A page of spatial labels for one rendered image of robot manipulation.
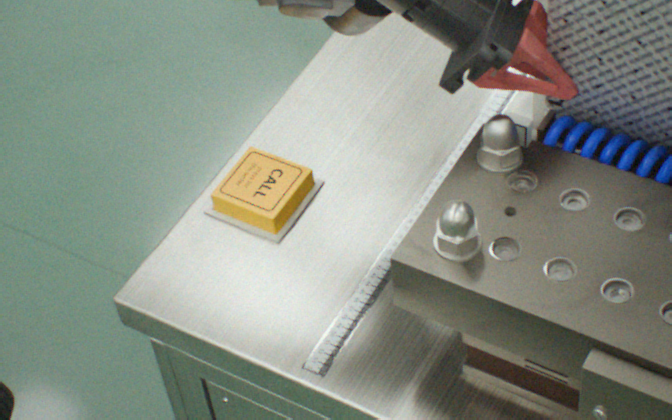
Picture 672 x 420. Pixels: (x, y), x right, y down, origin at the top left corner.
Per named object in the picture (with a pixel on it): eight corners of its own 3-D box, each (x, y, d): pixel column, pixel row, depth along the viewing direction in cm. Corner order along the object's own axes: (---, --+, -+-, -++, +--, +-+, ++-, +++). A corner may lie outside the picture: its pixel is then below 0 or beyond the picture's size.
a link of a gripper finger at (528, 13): (538, 148, 106) (444, 86, 104) (559, 85, 110) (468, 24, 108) (589, 111, 101) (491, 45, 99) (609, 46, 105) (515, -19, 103)
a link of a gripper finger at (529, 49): (543, 134, 107) (449, 72, 105) (563, 71, 111) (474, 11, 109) (594, 96, 102) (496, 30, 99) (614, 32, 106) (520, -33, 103)
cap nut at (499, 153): (489, 135, 107) (489, 96, 104) (530, 149, 106) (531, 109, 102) (469, 165, 105) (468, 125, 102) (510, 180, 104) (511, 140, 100)
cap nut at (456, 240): (446, 219, 102) (445, 179, 98) (489, 235, 100) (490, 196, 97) (424, 252, 100) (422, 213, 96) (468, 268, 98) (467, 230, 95)
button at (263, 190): (253, 161, 125) (250, 143, 124) (316, 185, 123) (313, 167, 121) (212, 211, 122) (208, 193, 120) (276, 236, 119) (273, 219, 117)
